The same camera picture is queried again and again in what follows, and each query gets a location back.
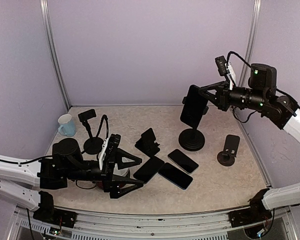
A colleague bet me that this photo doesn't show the aluminium frame post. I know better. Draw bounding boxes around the aluminium frame post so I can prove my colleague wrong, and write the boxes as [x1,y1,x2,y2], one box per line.
[230,0,262,87]
[39,0,72,111]

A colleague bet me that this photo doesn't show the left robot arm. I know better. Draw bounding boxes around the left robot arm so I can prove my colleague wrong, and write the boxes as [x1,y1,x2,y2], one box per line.
[0,134,144,223]

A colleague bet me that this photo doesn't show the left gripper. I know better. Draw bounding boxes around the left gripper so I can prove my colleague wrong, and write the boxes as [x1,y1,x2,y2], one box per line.
[65,148,144,199]

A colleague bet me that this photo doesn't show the left camera cable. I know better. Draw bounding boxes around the left camera cable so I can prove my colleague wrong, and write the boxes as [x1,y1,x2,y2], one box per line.
[93,114,110,145]

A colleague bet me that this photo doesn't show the left aluminium frame post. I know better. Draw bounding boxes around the left aluminium frame post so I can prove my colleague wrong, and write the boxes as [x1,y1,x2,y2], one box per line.
[39,0,72,111]

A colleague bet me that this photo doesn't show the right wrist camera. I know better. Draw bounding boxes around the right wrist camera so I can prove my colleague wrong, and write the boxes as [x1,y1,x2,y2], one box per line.
[215,55,228,77]

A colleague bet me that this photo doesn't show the silver-edged black smartphone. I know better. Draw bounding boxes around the silver-edged black smartphone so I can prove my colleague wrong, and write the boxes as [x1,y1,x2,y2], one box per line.
[167,149,199,174]

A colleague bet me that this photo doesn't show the light blue mug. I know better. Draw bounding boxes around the light blue mug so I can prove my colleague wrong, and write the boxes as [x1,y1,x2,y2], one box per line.
[57,114,76,137]

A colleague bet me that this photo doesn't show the blue-edged black smartphone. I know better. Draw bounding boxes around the blue-edged black smartphone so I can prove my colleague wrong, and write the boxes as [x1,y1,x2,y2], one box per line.
[158,162,193,190]

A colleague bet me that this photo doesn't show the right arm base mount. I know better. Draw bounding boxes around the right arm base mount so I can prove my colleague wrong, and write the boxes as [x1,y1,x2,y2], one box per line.
[228,188,273,228]

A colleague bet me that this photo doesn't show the round-base plate phone stand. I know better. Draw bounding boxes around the round-base plate phone stand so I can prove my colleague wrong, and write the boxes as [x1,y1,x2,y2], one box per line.
[217,134,240,167]

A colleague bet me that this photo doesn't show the black pole phone stand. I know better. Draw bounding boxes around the black pole phone stand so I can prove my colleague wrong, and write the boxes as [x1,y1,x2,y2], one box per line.
[178,106,209,152]
[78,109,104,155]

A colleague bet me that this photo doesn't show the right aluminium frame post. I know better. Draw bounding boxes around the right aluminium frame post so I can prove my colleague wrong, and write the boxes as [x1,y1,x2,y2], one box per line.
[230,0,262,87]

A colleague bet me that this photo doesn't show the camera cable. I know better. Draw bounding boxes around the camera cable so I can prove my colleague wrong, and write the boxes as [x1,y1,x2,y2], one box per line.
[226,50,252,70]
[93,114,110,145]

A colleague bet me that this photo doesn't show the red floral plate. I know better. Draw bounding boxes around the red floral plate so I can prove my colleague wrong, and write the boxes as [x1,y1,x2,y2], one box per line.
[96,181,108,193]

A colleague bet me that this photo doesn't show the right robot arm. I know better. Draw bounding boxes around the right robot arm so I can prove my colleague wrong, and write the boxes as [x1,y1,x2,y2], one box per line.
[198,63,300,222]

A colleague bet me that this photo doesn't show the white ceramic bowl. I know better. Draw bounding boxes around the white ceramic bowl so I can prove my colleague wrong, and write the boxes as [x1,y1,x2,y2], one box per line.
[113,157,130,177]

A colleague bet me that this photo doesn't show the right camera cable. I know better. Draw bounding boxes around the right camera cable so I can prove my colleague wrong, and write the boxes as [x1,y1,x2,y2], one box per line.
[226,50,252,70]

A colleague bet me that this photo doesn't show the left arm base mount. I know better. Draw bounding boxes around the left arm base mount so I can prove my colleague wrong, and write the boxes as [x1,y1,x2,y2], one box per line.
[33,191,78,229]

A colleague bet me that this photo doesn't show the black folding phone stand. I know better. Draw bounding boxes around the black folding phone stand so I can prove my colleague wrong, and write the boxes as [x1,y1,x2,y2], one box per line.
[134,127,160,158]

